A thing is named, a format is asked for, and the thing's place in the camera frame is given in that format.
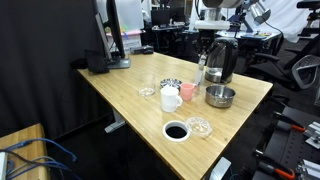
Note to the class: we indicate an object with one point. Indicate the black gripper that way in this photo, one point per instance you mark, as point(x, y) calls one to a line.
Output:
point(204, 40)

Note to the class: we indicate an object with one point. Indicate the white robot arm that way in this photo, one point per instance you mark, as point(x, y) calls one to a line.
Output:
point(226, 15)

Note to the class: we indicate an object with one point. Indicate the glass electric kettle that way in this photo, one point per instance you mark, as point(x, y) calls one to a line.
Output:
point(221, 60)

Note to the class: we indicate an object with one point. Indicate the pink plastic cup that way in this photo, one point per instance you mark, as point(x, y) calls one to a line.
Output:
point(187, 90)

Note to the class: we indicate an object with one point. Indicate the stainless steel pot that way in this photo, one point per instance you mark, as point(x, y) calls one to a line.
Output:
point(219, 96)

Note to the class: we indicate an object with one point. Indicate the white ceramic mug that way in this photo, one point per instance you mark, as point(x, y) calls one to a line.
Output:
point(170, 99)

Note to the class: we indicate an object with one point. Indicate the clear plastic storage bin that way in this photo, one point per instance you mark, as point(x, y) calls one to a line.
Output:
point(131, 24)

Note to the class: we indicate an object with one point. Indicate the black computer monitor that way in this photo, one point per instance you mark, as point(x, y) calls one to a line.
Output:
point(116, 59)

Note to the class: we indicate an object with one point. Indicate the black office chair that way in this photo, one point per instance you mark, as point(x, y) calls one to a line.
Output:
point(300, 72)

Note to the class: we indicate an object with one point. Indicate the black keyboard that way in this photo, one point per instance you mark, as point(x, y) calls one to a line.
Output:
point(95, 62)

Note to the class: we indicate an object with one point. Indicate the left orange black clamp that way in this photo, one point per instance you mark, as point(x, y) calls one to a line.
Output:
point(288, 122)

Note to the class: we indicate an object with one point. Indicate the orange black clamp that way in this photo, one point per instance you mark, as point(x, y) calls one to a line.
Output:
point(288, 122)
point(273, 167)

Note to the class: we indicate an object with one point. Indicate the black perforated board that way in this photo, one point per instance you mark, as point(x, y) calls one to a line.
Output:
point(299, 151)

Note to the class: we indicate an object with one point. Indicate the right orange black clamp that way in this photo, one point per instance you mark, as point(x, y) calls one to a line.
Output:
point(273, 167)

